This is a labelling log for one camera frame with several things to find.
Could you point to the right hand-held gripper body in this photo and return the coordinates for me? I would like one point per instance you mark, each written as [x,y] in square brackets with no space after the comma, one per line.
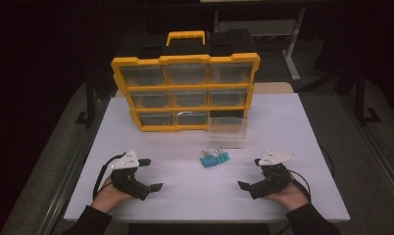
[273,181]

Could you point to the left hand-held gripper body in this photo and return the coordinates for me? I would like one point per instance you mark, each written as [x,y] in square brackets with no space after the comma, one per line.
[128,182]

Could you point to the teal binder clip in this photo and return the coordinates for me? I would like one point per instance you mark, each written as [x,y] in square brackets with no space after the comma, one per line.
[225,156]
[220,158]

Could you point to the clear plastic drawer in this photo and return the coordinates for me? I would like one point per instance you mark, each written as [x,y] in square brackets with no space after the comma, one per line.
[227,132]

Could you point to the yellow black drawer organizer case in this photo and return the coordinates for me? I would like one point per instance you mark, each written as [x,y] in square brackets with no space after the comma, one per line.
[185,87]

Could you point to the person's right hand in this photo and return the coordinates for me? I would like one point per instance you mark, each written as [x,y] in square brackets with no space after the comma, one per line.
[291,197]

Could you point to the person's left hand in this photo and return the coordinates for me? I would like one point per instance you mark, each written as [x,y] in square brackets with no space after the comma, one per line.
[108,197]

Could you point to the white metal desk frame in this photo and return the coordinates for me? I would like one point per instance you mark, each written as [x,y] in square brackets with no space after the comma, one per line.
[291,49]

